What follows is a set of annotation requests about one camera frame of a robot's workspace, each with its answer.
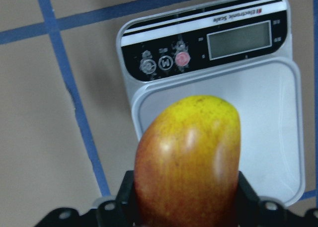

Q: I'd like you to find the brown paper table cover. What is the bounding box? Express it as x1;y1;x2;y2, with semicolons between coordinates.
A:
0;0;318;227

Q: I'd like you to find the white digital kitchen scale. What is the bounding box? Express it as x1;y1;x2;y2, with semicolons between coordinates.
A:
116;0;305;206

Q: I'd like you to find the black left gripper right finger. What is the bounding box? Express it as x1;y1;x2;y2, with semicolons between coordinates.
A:
237;171;261;227

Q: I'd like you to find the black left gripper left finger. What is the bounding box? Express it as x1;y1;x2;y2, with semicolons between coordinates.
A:
116;170;136;227

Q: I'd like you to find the red yellow mango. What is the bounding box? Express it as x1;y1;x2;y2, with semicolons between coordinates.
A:
134;95;240;227

